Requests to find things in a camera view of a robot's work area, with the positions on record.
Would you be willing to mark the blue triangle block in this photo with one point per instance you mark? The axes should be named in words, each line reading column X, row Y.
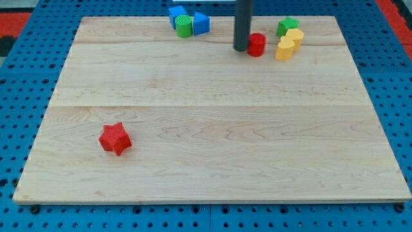
column 201, row 23

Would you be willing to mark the light wooden board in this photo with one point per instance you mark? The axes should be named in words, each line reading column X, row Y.
column 209, row 125

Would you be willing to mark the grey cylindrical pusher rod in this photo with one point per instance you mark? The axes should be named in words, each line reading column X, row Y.
column 242, row 24

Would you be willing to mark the red cylinder block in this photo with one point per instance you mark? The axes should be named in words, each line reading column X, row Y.
column 256, row 44

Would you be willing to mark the red star block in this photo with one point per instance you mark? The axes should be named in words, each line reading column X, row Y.
column 115, row 138

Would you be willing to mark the blue cube block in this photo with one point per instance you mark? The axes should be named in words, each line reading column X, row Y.
column 174, row 12

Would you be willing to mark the yellow heart block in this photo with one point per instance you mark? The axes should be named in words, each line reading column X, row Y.
column 285, row 49

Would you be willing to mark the green cylinder block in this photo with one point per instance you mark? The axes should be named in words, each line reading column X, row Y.
column 183, row 24

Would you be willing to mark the yellow hexagon block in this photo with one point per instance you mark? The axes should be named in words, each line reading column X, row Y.
column 297, row 36

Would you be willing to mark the green star block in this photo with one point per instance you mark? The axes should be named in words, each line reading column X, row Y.
column 286, row 24

